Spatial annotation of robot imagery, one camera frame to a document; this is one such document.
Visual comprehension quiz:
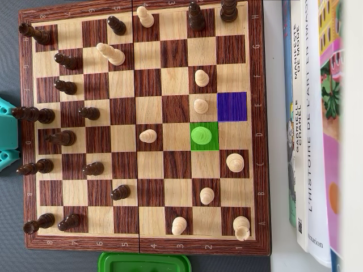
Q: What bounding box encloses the white art history book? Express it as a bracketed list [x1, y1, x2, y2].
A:
[302, 0, 332, 269]

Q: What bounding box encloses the dark wooden pawn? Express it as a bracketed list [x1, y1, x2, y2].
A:
[54, 79, 78, 96]
[107, 15, 127, 36]
[78, 107, 100, 121]
[57, 213, 82, 232]
[110, 184, 132, 201]
[54, 53, 78, 71]
[82, 161, 105, 176]

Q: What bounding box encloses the blue cartoon book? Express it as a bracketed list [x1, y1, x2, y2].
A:
[281, 0, 297, 227]

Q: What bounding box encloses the white Gabrielle Chanel book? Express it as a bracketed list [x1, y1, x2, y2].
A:
[289, 0, 310, 253]

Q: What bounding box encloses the pink colourful illustrated book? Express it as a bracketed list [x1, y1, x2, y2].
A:
[317, 0, 345, 260]

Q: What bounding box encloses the green plastic container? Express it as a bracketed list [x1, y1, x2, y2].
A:
[98, 251, 191, 272]

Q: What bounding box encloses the light wooden pawn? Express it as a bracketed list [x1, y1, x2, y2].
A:
[195, 69, 210, 88]
[136, 6, 155, 28]
[193, 99, 209, 115]
[171, 216, 188, 236]
[200, 187, 216, 205]
[139, 129, 158, 144]

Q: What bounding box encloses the dark wooden bishop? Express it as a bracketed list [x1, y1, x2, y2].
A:
[16, 158, 54, 176]
[188, 2, 206, 31]

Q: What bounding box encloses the dark wooden queen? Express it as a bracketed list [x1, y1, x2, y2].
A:
[220, 0, 239, 23]

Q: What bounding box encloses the dark wooden king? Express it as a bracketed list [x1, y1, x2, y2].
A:
[11, 106, 56, 125]

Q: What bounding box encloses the light wooden bishop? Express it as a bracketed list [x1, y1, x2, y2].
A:
[226, 152, 245, 172]

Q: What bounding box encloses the wooden chessboard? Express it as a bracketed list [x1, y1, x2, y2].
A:
[17, 0, 270, 257]

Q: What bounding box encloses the white bishop upper left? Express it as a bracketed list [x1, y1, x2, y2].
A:
[96, 42, 126, 66]

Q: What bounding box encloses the dark wooden rook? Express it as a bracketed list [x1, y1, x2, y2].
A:
[18, 22, 52, 46]
[23, 212, 56, 235]

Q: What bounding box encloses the light wooden rook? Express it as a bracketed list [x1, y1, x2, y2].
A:
[233, 215, 251, 242]

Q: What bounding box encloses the dark wooden knight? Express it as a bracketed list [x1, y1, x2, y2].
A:
[44, 130, 77, 147]

